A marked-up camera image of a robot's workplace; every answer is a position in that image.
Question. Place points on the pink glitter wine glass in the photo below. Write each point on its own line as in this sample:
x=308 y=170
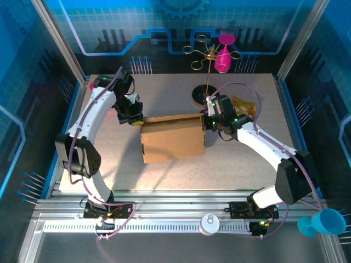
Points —
x=222 y=61
x=91 y=86

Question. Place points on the brown cardboard paper box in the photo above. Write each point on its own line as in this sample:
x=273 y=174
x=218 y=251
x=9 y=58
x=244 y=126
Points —
x=172 y=139

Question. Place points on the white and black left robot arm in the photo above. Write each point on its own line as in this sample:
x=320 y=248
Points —
x=93 y=112

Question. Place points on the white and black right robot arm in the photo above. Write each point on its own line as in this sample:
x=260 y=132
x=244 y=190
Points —
x=260 y=139

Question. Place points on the yellow snack bag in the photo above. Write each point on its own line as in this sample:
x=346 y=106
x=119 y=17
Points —
x=244 y=107

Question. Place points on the silver tin can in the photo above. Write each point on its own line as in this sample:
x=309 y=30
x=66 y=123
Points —
x=209 y=225

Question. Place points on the blue plastic goblet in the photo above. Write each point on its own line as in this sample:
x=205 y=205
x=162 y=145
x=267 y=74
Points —
x=326 y=222

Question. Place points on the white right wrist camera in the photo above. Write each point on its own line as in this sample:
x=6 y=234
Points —
x=211 y=105

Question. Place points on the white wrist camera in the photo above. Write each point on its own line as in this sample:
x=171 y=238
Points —
x=211 y=105
x=133 y=98

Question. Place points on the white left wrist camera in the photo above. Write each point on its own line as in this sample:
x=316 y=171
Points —
x=133 y=98

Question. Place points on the aluminium profile frame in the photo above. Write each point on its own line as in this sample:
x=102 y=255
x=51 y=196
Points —
x=178 y=202

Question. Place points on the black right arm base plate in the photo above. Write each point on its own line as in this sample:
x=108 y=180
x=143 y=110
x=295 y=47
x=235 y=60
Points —
x=238 y=209

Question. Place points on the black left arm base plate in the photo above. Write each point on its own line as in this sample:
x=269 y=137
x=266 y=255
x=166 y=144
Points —
x=123 y=209

